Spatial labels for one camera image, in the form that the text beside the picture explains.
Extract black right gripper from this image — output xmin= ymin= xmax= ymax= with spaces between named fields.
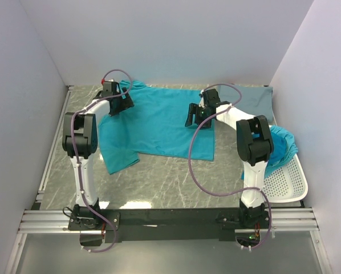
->
xmin=185 ymin=103 xmax=212 ymax=130

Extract teal t shirt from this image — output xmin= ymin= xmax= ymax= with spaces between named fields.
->
xmin=99 ymin=80 xmax=215 ymax=174

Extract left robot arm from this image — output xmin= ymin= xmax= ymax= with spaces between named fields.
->
xmin=62 ymin=80 xmax=134 ymax=229

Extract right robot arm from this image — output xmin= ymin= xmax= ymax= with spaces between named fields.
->
xmin=185 ymin=86 xmax=274 ymax=228

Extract folded light blue t shirt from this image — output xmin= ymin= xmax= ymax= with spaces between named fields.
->
xmin=218 ymin=85 xmax=274 ymax=124

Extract blue t shirt in basket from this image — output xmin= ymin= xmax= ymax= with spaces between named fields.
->
xmin=237 ymin=123 xmax=298 ymax=178

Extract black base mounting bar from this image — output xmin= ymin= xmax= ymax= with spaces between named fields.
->
xmin=68 ymin=208 xmax=270 ymax=243

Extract white perforated laundry basket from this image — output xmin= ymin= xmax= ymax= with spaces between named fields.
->
xmin=262 ymin=153 xmax=308 ymax=203

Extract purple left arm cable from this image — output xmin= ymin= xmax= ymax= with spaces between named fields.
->
xmin=70 ymin=68 xmax=134 ymax=254

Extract aluminium frame rail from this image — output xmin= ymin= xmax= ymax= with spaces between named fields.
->
xmin=5 ymin=86 xmax=73 ymax=273

